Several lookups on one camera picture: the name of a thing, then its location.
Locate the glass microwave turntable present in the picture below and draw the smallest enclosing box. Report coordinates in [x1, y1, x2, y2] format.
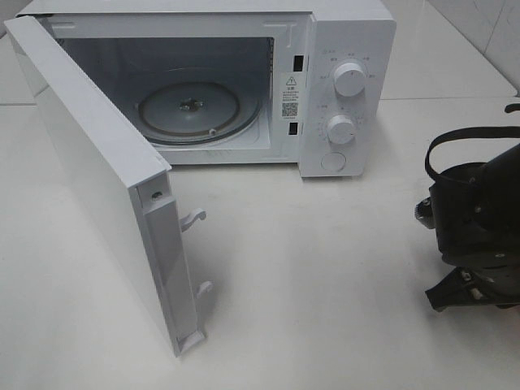
[137, 67, 266, 145]

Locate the black camera cable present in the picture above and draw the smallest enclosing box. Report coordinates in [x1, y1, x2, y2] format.
[424, 103, 520, 184]

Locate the white round knob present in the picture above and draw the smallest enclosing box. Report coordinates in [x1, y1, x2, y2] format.
[326, 115, 357, 145]
[333, 60, 366, 98]

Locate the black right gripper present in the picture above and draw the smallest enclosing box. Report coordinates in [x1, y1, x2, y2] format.
[425, 162, 519, 312]

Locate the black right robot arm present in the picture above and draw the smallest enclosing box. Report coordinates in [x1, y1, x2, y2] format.
[414, 146, 519, 311]

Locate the white round door button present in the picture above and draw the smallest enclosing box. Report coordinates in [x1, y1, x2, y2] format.
[321, 152, 347, 172]

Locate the white microwave oven body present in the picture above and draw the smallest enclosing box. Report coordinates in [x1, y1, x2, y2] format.
[13, 1, 397, 177]

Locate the white microwave door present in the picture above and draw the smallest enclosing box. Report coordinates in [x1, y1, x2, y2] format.
[6, 16, 212, 356]

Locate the white warning label sticker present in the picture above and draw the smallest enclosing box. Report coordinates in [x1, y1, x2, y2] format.
[279, 72, 305, 121]

